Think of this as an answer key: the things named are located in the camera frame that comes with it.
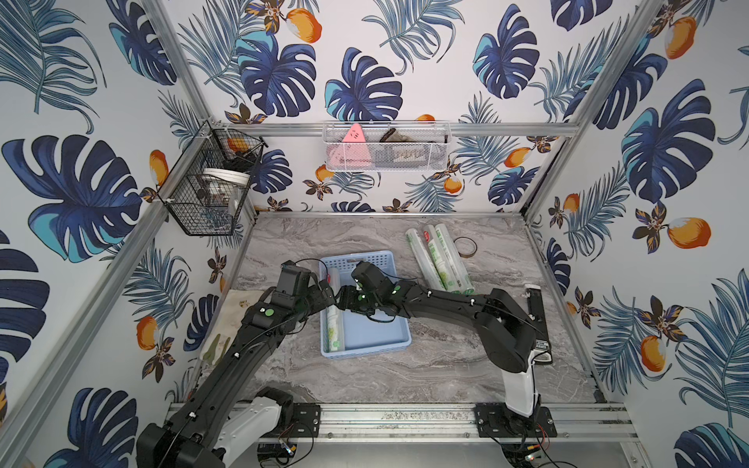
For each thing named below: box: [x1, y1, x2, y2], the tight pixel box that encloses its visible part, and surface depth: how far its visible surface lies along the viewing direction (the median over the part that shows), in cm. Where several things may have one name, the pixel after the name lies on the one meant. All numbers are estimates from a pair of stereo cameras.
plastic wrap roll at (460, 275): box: [434, 223, 475, 295], surface depth 106 cm
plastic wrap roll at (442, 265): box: [423, 224, 462, 295], surface depth 105 cm
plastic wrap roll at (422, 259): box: [405, 228, 445, 291], surface depth 105 cm
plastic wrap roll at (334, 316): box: [325, 267, 343, 353], surface depth 89 cm
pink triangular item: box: [325, 122, 373, 169], surface depth 92 cm
